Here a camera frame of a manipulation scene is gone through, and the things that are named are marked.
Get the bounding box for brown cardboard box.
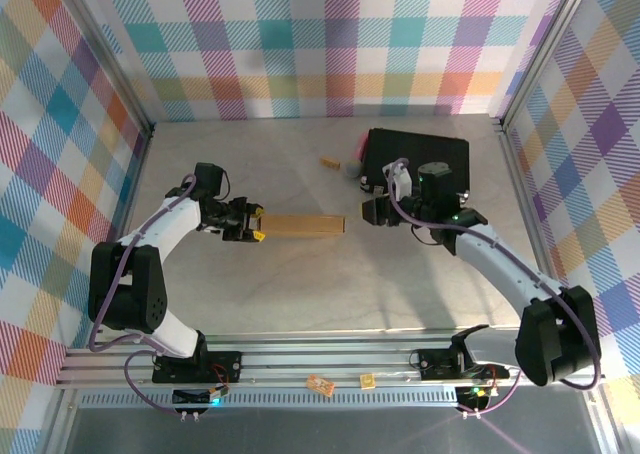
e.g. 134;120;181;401
258;213;348;239

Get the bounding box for pink toy microphone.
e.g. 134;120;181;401
342;133;369;180

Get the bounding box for black briefcase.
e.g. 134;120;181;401
358;127;472;205

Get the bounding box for orange sticker label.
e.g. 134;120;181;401
305;373;335;395

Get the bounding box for left controller board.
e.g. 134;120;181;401
172;383;232;408

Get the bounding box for controller board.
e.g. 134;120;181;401
172;383;232;408
457;381;501;410

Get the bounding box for slotted metal strip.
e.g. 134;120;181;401
79;391;464;410

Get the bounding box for right controller board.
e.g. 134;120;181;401
457;381;501;410

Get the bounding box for aluminium side rail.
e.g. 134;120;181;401
492;116;559;295
89;121;157;348

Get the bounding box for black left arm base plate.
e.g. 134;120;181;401
151;351;244;384

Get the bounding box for aluminium mounting rail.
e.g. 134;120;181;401
54;326;604;390

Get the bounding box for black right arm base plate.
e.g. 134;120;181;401
418;347;511;381

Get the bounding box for aluminium corner post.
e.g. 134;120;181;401
492;0;601;130
49;0;156;140

